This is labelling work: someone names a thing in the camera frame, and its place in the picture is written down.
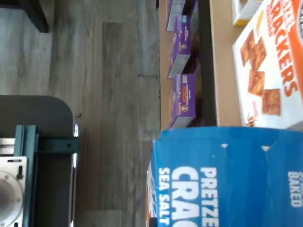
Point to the blue pretzel crackers box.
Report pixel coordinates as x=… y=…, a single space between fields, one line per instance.
x=225 y=177

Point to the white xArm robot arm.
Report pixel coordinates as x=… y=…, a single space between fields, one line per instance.
x=7 y=196

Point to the orange pretzel crackers box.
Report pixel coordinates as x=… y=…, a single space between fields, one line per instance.
x=272 y=71

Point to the Simple Mills almond bars box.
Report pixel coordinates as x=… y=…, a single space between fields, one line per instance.
x=241 y=14

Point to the dark gray cart plate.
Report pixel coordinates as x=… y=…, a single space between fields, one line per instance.
x=47 y=113

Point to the white mounting plate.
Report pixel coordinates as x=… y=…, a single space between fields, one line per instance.
x=11 y=163

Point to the dark furniture panel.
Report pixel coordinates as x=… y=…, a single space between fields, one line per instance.
x=35 y=14

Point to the teal metal mounting frame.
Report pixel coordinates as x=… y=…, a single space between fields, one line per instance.
x=56 y=144

